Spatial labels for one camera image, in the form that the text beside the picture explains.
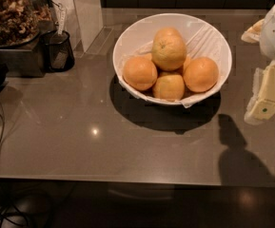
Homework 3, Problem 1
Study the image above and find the dark metal stand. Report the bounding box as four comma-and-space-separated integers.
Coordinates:
0, 21, 44, 77

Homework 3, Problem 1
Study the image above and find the orange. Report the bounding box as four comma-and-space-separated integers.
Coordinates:
183, 57, 219, 93
123, 56, 158, 91
152, 71, 186, 102
151, 27, 187, 71

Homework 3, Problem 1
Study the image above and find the white box panel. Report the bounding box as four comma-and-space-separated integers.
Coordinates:
53, 0, 103, 52

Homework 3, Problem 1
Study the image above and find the glass jar of nuts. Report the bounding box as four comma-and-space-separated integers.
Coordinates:
0, 0, 39, 48

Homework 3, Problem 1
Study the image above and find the black mesh cup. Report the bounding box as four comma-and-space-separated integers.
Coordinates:
40, 30, 75, 72

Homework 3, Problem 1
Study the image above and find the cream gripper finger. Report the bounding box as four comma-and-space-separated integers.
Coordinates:
245, 60, 275, 125
241, 19, 264, 43

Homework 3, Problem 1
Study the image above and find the white paper towel liner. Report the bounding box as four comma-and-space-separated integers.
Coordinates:
113, 22, 232, 108

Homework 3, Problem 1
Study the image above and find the white utensil in cup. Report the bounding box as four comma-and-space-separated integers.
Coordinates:
57, 3, 67, 36

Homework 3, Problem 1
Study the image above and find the white bowl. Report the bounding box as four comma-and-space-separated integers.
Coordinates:
113, 13, 232, 108

